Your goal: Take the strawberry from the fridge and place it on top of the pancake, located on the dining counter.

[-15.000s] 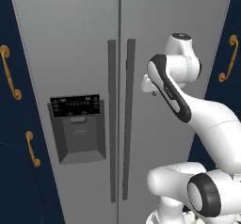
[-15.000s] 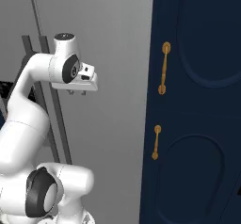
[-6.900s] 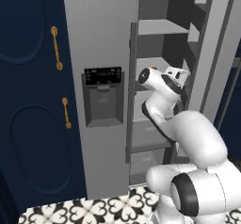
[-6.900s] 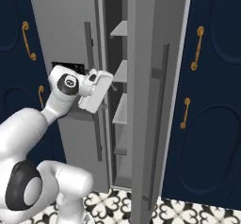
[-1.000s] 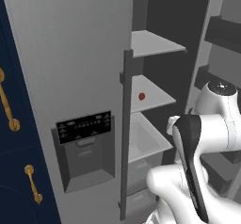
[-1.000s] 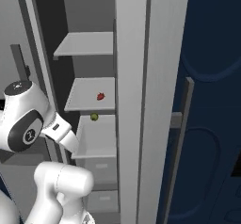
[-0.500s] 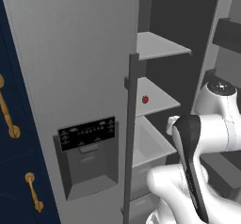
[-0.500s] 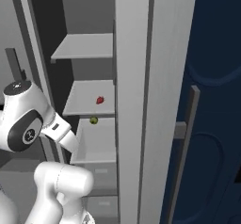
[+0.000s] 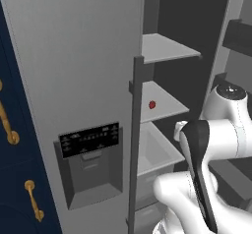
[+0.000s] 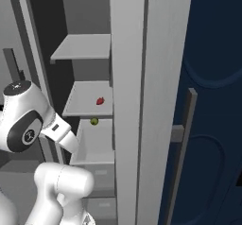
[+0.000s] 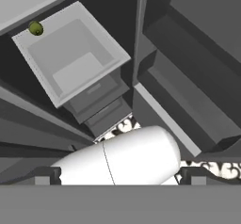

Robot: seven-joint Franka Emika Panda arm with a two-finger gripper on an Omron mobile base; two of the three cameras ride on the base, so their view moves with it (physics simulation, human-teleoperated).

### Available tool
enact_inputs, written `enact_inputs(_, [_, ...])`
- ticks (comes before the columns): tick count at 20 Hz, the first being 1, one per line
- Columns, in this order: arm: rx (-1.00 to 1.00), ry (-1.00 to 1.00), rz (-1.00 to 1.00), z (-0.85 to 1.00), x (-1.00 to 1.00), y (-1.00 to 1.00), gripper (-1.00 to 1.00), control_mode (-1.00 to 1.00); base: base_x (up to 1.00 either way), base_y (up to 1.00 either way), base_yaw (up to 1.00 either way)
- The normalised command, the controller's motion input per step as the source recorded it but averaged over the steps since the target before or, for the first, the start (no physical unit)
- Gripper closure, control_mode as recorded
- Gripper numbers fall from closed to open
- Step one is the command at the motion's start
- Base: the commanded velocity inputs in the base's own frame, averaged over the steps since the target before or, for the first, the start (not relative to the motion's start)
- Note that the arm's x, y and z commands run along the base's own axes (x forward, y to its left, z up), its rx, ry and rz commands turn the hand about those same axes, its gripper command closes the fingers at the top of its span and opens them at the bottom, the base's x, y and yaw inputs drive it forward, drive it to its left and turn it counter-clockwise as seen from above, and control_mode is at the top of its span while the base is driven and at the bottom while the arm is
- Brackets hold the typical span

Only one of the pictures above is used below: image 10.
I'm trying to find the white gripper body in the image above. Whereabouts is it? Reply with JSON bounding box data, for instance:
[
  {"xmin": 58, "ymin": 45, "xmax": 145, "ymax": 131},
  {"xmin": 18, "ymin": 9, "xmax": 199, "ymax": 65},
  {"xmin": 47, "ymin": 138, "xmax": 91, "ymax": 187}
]
[{"xmin": 55, "ymin": 130, "xmax": 80, "ymax": 156}]

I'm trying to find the white fridge shelf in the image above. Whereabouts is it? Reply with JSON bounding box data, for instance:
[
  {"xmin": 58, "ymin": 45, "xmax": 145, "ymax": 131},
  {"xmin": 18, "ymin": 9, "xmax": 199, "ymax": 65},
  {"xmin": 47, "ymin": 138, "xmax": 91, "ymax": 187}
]
[
  {"xmin": 61, "ymin": 79, "xmax": 114, "ymax": 119},
  {"xmin": 49, "ymin": 33, "xmax": 112, "ymax": 61}
]

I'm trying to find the grey fridge drawer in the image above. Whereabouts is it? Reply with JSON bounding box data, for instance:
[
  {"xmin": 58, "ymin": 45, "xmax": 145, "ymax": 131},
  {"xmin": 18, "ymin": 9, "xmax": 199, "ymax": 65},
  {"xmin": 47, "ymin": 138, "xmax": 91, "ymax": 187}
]
[
  {"xmin": 82, "ymin": 164, "xmax": 117, "ymax": 199},
  {"xmin": 82, "ymin": 197, "xmax": 118, "ymax": 225}
]

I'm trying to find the red strawberry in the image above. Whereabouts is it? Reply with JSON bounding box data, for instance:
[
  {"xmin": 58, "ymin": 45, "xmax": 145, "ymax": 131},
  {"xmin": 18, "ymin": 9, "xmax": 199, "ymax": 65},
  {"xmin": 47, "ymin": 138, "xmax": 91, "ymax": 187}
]
[{"xmin": 95, "ymin": 96, "xmax": 106, "ymax": 107}]

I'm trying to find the white fridge door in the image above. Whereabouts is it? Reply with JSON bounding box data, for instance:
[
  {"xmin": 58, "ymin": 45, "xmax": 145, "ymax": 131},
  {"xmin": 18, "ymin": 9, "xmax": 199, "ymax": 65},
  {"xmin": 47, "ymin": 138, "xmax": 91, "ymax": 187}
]
[{"xmin": 109, "ymin": 0, "xmax": 195, "ymax": 225}]

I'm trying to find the navy cupboard door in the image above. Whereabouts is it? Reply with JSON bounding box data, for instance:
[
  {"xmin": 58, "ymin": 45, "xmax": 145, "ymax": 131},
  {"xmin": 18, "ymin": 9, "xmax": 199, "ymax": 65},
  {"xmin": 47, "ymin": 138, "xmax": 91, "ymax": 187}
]
[{"xmin": 157, "ymin": 0, "xmax": 242, "ymax": 225}]

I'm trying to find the dark grey bar handle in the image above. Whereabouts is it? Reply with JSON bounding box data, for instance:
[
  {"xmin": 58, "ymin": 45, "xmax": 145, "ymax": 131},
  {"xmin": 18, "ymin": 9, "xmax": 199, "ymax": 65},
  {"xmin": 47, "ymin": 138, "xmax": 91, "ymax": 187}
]
[{"xmin": 2, "ymin": 47, "xmax": 26, "ymax": 82}]

